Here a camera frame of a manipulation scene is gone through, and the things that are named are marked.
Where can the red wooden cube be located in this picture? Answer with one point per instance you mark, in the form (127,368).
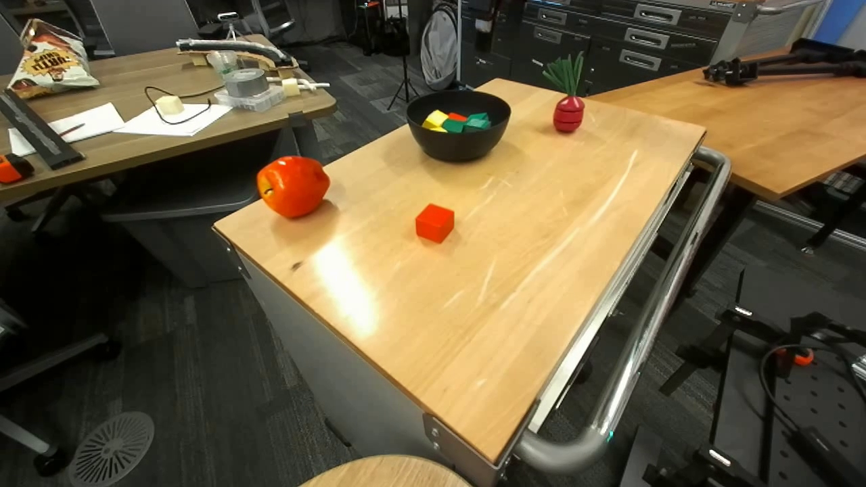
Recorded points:
(433,222)

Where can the orange wooden block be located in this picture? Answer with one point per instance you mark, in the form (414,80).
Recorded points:
(457,117)

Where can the red toy radish green leaves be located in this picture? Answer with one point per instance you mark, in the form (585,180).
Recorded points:
(570,112)

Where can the black bowl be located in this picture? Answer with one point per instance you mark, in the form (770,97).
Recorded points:
(460,150)

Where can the large green wooden block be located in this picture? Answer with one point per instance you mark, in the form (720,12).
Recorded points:
(479,119)

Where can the grey metal tool cart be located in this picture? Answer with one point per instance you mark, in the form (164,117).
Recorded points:
(342,379)

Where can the round standing fan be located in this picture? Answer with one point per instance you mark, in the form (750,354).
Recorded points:
(440,42)

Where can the round wooden stool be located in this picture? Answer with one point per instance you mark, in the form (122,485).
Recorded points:
(388,475)

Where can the grey tape roll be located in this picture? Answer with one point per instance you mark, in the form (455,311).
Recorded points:
(244,86)

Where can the white paper sheet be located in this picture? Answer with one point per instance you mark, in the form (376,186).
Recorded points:
(81,126)
(180,119)

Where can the curved white black device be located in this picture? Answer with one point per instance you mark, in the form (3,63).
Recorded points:
(230,43)

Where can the black drawer cabinet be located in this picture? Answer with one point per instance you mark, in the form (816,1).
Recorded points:
(632,35)

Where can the white power adapter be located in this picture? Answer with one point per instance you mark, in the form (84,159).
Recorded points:
(169,104)

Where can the brown wooden desk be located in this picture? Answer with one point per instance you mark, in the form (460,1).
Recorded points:
(135,150)

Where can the grey office chair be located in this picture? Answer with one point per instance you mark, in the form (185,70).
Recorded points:
(143,21)

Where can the light wooden table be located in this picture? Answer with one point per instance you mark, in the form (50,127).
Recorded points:
(793,135)

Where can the round grey floor disc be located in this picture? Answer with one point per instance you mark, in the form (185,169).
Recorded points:
(110,450)

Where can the black folded tripod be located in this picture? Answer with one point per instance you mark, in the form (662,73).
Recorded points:
(775,65)

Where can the black office chair base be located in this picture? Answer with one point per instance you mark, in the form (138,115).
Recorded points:
(36,361)

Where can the chips bag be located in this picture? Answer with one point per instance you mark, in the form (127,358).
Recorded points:
(50,63)

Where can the small orange object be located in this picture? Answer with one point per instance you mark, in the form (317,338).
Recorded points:
(11,169)

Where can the black metal stand frame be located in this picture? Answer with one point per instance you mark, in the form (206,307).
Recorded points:
(813,423)

